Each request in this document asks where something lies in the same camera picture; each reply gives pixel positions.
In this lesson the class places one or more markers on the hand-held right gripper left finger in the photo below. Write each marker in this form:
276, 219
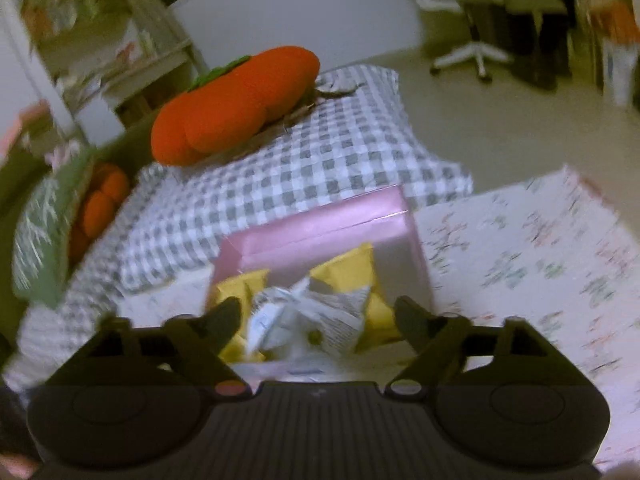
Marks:
227, 317

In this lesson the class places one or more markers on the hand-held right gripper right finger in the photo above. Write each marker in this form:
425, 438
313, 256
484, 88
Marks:
407, 317

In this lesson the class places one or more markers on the white printed snack packet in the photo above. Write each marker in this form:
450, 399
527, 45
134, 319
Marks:
300, 320

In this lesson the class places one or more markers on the white box of snacks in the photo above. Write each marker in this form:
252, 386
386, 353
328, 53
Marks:
325, 225

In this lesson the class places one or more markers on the yellow snack packet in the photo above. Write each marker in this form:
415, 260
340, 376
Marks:
345, 270
235, 285
236, 351
381, 320

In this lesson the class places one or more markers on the floral bedsheet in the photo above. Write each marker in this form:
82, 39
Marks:
525, 270

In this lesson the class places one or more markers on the small orange plush pumpkin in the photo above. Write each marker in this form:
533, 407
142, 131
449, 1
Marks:
100, 205

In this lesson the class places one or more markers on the grey checked pillow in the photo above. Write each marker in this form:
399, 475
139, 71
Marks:
320, 160

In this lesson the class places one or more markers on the green pillow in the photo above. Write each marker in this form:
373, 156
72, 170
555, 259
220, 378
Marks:
45, 230

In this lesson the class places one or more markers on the large orange plush pumpkin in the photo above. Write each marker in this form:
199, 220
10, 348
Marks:
230, 105

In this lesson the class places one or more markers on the white shelf unit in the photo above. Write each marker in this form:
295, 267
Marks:
135, 35

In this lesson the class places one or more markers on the white panel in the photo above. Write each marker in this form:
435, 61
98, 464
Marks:
310, 15

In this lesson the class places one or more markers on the orange and white object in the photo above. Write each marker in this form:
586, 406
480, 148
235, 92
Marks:
622, 45

